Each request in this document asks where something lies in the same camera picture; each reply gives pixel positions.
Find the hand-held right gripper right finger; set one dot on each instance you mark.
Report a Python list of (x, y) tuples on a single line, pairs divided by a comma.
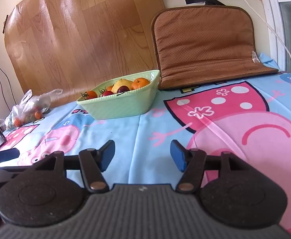
[(178, 158)]

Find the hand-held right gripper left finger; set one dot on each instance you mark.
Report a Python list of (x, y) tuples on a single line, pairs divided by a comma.
[(105, 159)]

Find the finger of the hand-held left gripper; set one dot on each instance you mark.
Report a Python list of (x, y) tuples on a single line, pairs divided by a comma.
[(7, 155)]

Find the light green ribbed bowl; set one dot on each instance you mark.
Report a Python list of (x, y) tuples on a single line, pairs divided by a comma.
[(120, 107)]

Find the large red cherry tomato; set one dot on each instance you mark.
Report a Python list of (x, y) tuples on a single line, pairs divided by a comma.
[(107, 93)]

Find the orange cherry tomato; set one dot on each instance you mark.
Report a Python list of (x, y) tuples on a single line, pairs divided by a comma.
[(110, 88), (92, 94)]

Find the dark purple cherry tomato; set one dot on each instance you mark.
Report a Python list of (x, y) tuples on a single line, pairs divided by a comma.
[(123, 89)]

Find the orange mandarin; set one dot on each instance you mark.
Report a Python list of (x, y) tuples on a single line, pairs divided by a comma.
[(140, 83)]

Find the clear plastic bag of tomatoes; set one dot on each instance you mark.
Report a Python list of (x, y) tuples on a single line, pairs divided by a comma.
[(31, 104)]

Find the printed cartoon pig blanket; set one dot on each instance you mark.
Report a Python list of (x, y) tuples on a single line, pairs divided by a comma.
[(235, 134)]

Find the yellow lemon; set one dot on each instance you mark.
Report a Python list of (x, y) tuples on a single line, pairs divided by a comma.
[(121, 82)]

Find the brown seat cushion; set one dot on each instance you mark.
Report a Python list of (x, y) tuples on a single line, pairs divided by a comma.
[(205, 37)]

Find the wood-grain vinyl sheet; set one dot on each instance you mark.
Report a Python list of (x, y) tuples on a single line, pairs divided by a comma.
[(73, 29)]

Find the white framed glass door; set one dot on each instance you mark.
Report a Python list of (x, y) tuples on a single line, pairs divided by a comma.
[(290, 17)]

